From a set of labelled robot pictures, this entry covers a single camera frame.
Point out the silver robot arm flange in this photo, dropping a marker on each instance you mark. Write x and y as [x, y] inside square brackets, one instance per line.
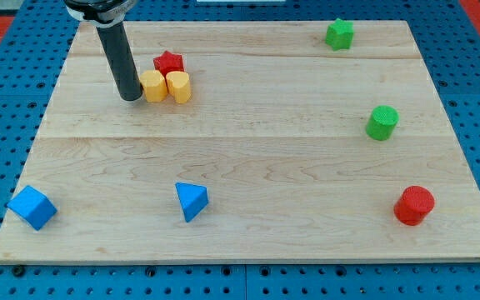
[100, 13]

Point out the yellow hexagon block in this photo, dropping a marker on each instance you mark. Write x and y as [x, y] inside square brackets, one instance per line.
[154, 86]

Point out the blue cube block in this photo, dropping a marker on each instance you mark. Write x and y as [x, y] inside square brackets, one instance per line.
[33, 207]

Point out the wooden board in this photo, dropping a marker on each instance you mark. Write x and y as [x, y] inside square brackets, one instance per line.
[274, 129]

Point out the blue triangle block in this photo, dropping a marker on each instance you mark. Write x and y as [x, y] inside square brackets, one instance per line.
[193, 199]

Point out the yellow heart block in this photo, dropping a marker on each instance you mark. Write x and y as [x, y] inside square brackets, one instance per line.
[179, 86]

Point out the red star block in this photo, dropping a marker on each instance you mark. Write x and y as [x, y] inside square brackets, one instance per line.
[168, 62]

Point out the green cylinder block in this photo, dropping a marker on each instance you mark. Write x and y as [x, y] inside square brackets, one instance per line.
[383, 119]

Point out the green star block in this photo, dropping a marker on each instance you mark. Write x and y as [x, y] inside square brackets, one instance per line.
[339, 35]

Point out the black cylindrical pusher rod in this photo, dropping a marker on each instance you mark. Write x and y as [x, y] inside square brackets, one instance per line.
[119, 56]

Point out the red cylinder block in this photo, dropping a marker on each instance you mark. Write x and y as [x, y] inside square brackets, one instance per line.
[414, 205]

